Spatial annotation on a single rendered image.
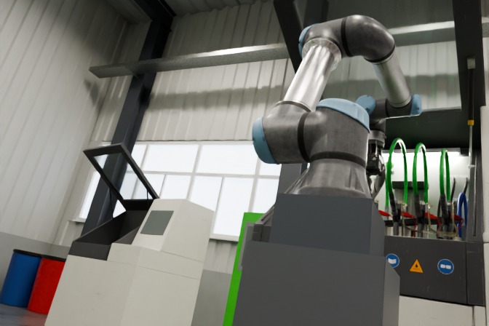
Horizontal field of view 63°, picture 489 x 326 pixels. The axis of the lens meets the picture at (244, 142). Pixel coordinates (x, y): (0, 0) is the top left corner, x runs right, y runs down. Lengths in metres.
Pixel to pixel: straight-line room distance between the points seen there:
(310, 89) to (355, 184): 0.32
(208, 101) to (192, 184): 1.64
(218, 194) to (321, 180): 5.70
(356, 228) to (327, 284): 0.11
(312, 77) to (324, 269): 0.53
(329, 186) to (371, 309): 0.23
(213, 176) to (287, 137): 5.77
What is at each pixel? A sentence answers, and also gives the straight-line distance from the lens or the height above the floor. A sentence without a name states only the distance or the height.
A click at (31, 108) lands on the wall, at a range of 8.15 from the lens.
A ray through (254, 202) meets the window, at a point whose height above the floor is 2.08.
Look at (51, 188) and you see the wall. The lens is 8.43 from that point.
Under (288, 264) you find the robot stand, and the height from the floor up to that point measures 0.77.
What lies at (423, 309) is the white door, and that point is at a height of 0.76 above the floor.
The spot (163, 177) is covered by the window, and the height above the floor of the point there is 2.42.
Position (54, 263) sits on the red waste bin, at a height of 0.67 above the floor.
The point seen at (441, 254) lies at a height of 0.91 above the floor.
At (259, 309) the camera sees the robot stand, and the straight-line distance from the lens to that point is 0.71.
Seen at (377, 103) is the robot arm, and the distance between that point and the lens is 1.50.
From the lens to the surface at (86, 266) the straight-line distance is 4.63.
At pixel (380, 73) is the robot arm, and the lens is 1.30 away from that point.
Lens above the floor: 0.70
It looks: 21 degrees up
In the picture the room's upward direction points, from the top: 11 degrees clockwise
